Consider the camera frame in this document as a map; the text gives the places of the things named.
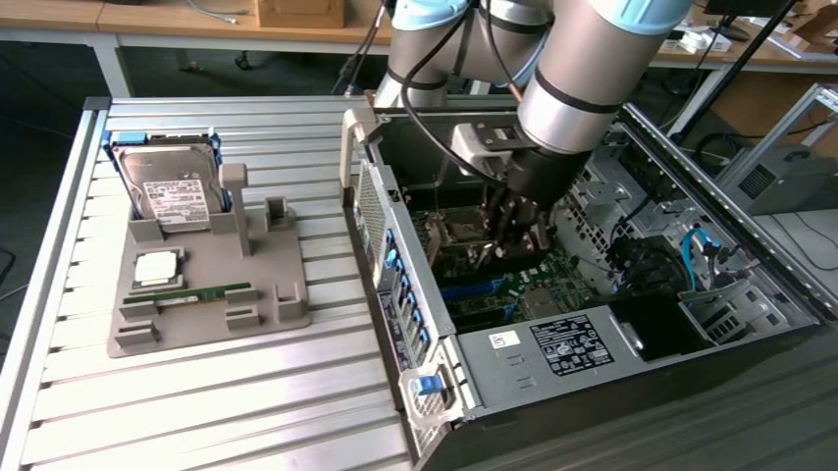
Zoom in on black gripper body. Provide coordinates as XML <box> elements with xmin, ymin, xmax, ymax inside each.
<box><xmin>503</xmin><ymin>146</ymin><xmax>591</xmax><ymax>210</ymax></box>

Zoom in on graphics card with metal bracket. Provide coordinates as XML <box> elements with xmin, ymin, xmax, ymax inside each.
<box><xmin>423</xmin><ymin>213</ymin><xmax>519</xmax><ymax>279</ymax></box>

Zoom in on CPU socket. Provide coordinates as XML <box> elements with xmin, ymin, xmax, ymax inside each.
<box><xmin>443</xmin><ymin>215</ymin><xmax>487</xmax><ymax>245</ymax></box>

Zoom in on green motherboard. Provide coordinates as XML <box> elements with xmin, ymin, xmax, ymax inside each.
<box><xmin>408</xmin><ymin>203</ymin><xmax>610</xmax><ymax>333</ymax></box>

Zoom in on grey chipset heat sink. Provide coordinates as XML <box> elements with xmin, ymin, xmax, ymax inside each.
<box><xmin>520</xmin><ymin>288</ymin><xmax>571</xmax><ymax>320</ymax></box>

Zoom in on blue expansion slot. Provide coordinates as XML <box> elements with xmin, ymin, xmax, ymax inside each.
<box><xmin>439</xmin><ymin>278</ymin><xmax>504</xmax><ymax>301</ymax></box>

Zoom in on grey power supply unit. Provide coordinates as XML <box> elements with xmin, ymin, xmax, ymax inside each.
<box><xmin>454</xmin><ymin>306</ymin><xmax>647</xmax><ymax>411</ymax></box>

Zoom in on grey plastic disk bay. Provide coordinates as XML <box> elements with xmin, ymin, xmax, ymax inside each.
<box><xmin>677</xmin><ymin>277</ymin><xmax>823</xmax><ymax>344</ymax></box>

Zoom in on white small boxes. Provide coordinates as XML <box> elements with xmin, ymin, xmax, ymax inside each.
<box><xmin>661</xmin><ymin>29</ymin><xmax>734</xmax><ymax>55</ymax></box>

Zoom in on black stand pole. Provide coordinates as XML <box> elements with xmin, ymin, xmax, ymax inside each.
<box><xmin>666</xmin><ymin>0</ymin><xmax>805</xmax><ymax>146</ymax></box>

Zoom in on grey tower computer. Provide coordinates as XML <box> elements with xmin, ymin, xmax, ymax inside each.
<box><xmin>717</xmin><ymin>144</ymin><xmax>838</xmax><ymax>217</ymax></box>

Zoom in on open black PC case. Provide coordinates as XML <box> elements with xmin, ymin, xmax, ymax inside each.
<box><xmin>338</xmin><ymin>95</ymin><xmax>838</xmax><ymax>471</ymax></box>

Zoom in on black monitor stand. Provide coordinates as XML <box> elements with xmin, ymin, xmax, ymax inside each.
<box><xmin>703</xmin><ymin>0</ymin><xmax>753</xmax><ymax>41</ymax></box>

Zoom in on grey plastic parts rack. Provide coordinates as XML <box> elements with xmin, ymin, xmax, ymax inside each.
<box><xmin>105</xmin><ymin>163</ymin><xmax>315</xmax><ymax>359</ymax></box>

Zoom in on green RAM stick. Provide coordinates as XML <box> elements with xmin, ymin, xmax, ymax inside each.
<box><xmin>123</xmin><ymin>283</ymin><xmax>254</xmax><ymax>308</ymax></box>

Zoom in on brown cardboard box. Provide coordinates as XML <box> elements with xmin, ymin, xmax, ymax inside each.
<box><xmin>254</xmin><ymin>0</ymin><xmax>347</xmax><ymax>29</ymax></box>

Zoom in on hard disk in blue carrier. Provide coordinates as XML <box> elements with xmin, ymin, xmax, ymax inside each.
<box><xmin>103</xmin><ymin>128</ymin><xmax>228</xmax><ymax>235</ymax></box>

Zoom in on folded cardboard packaging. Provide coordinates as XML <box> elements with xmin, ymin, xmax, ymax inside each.
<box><xmin>789</xmin><ymin>3</ymin><xmax>838</xmax><ymax>55</ymax></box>

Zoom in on silver CPU chip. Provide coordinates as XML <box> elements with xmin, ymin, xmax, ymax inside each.
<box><xmin>132</xmin><ymin>252</ymin><xmax>186</xmax><ymax>290</ymax></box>

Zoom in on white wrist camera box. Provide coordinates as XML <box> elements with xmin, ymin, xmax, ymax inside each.
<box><xmin>451</xmin><ymin>122</ymin><xmax>528</xmax><ymax>176</ymax></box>

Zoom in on black power wire bundle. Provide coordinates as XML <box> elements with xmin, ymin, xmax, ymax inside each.
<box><xmin>605</xmin><ymin>234</ymin><xmax>689</xmax><ymax>295</ymax></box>

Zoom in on light blue disk wire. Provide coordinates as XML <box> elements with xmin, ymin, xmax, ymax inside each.
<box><xmin>678</xmin><ymin>223</ymin><xmax>723</xmax><ymax>295</ymax></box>

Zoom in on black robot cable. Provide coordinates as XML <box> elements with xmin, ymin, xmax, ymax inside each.
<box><xmin>330</xmin><ymin>0</ymin><xmax>519</xmax><ymax>190</ymax></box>

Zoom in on aluminium profile frame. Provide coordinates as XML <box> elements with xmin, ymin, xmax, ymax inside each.
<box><xmin>751</xmin><ymin>81</ymin><xmax>838</xmax><ymax>163</ymax></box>

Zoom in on white loose cable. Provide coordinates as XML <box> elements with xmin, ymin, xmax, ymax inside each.
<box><xmin>184</xmin><ymin>0</ymin><xmax>251</xmax><ymax>25</ymax></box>

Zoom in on wooden desk white frame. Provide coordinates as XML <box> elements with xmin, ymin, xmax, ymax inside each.
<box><xmin>0</xmin><ymin>0</ymin><xmax>838</xmax><ymax>99</ymax></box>

